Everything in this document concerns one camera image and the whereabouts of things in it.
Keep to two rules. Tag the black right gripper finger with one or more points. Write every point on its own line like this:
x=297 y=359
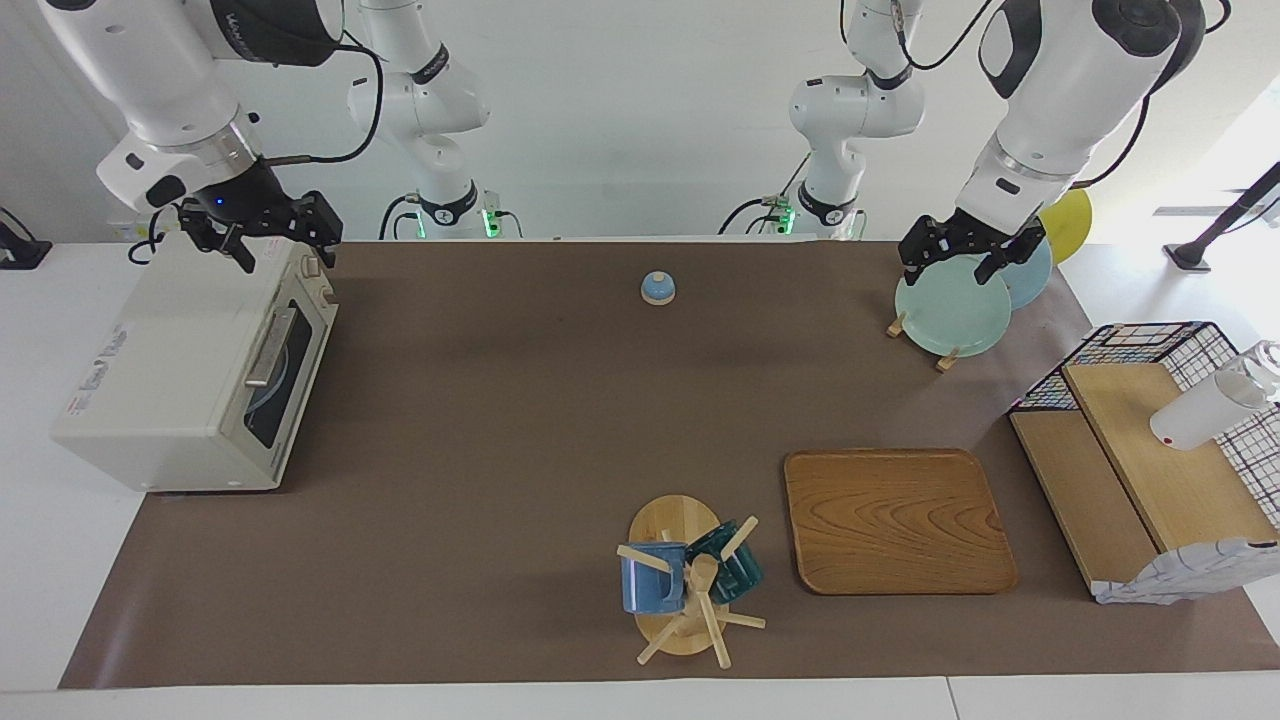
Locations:
x=245 y=256
x=326 y=252

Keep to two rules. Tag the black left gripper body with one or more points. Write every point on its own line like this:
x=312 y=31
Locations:
x=965 y=238

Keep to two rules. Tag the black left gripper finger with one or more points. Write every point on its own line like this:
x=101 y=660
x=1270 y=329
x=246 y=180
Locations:
x=912 y=274
x=992 y=268

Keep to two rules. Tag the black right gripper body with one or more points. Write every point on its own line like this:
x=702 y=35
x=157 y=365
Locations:
x=255 y=205

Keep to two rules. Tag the glass oven door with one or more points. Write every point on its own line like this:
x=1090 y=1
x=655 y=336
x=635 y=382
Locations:
x=300 y=340

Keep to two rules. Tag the beige toaster oven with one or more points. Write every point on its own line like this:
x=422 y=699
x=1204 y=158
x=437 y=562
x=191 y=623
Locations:
x=160 y=380

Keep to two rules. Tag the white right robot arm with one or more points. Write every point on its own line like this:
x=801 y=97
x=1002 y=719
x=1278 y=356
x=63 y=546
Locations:
x=150 y=80

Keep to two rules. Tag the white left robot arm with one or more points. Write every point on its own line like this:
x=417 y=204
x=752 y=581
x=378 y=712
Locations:
x=1050 y=110

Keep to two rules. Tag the light blue racked plate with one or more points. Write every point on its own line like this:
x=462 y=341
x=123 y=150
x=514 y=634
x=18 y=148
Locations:
x=1030 y=280

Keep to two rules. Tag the mint green plate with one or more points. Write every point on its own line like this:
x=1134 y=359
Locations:
x=950 y=310

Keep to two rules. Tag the yellow plate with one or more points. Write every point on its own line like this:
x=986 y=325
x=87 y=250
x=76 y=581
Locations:
x=1070 y=220

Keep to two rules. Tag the wooden plate rack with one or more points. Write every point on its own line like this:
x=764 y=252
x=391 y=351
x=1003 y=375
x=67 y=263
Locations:
x=946 y=362

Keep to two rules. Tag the brown table mat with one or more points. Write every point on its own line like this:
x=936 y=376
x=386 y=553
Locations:
x=500 y=400

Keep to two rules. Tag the black stand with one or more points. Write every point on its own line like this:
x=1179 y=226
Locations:
x=1230 y=215

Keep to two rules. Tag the wooden serving tray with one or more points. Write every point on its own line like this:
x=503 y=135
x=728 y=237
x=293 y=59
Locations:
x=900 y=520

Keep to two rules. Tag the white cylindrical device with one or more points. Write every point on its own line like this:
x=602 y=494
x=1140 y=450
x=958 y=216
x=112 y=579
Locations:
x=1200 y=415

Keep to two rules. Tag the dark green mug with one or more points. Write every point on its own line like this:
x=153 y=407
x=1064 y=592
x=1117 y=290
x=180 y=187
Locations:
x=740 y=570

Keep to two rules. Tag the wooden mug tree stand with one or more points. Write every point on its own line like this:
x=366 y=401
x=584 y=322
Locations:
x=670 y=520

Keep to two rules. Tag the blue mug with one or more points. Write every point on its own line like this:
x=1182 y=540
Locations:
x=650 y=585

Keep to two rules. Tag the black bracket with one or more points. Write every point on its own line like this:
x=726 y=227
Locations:
x=20 y=250

